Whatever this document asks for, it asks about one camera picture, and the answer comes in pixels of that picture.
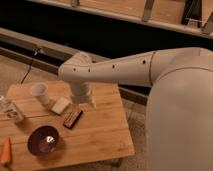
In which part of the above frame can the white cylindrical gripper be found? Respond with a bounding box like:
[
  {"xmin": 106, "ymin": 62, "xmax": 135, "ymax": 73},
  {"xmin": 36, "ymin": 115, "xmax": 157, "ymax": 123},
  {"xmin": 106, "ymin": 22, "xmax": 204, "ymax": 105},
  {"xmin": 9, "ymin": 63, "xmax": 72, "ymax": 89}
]
[{"xmin": 70, "ymin": 82, "xmax": 96, "ymax": 108}]

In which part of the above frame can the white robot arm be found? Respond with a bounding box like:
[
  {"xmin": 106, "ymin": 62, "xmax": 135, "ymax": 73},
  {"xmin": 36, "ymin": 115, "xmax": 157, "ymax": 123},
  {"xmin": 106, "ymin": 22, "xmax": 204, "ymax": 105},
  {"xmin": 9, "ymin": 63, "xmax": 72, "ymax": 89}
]
[{"xmin": 58, "ymin": 47, "xmax": 213, "ymax": 171}]

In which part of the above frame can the white sponge block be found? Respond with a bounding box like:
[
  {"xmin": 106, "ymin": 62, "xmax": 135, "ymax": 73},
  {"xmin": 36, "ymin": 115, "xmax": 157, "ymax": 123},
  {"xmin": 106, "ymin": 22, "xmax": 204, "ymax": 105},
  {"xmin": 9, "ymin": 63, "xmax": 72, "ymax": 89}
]
[{"xmin": 51, "ymin": 98, "xmax": 70, "ymax": 115}]

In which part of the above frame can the orange black snack bar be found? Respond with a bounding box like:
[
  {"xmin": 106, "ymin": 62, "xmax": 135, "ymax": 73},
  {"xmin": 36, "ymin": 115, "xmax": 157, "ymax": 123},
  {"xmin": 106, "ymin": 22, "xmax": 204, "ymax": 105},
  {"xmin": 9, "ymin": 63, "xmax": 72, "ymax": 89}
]
[{"xmin": 63, "ymin": 110, "xmax": 83, "ymax": 129}]

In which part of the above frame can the dark purple bowl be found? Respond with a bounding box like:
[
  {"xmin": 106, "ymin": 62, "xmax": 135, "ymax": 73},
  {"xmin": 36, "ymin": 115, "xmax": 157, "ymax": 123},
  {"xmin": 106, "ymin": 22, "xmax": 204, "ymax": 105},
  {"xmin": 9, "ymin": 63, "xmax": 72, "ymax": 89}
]
[{"xmin": 27, "ymin": 125, "xmax": 59, "ymax": 156}]

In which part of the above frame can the black cable left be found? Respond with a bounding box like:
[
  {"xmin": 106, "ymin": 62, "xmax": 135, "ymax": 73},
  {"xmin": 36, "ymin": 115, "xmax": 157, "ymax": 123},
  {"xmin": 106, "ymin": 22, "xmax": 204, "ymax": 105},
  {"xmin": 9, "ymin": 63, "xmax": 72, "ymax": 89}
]
[{"xmin": 20, "ymin": 47, "xmax": 44, "ymax": 85}]

